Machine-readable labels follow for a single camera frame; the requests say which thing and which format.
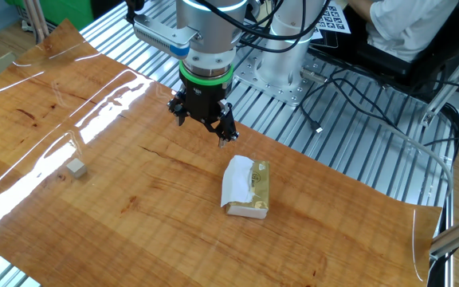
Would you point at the glossy wood grain mat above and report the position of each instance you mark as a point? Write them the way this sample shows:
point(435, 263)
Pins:
point(154, 223)

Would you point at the green cabinet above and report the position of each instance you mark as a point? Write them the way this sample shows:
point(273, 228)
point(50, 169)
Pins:
point(66, 10)

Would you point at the gold tissue pack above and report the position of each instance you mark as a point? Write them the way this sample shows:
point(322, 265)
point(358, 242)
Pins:
point(253, 191)

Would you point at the small wooden block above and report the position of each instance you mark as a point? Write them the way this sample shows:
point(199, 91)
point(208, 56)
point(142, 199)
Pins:
point(76, 168)

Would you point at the wood coloured post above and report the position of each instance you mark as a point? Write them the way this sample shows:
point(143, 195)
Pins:
point(42, 18)
point(30, 20)

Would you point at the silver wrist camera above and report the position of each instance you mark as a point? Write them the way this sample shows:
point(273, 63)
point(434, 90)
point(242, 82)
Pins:
point(162, 36)

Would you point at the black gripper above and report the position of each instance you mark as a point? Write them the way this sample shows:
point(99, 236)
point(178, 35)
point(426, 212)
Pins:
point(205, 99)

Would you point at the black office chair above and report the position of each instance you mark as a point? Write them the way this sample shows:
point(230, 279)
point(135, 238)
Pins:
point(432, 64)

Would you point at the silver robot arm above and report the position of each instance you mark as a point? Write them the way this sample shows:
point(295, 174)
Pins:
point(213, 32)

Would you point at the printed marker sheet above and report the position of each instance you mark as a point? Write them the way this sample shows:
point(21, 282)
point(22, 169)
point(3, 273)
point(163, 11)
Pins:
point(333, 20)

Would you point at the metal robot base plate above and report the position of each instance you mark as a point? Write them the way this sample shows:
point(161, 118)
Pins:
point(249, 75)

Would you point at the person in white shirt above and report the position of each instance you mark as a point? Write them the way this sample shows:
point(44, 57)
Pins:
point(409, 28)

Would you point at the aluminium frame post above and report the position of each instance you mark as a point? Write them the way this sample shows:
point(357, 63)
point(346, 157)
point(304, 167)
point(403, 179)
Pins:
point(456, 235)
point(448, 83)

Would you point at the bare person forearm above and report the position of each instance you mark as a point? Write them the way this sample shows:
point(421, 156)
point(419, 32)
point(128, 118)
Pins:
point(361, 9)

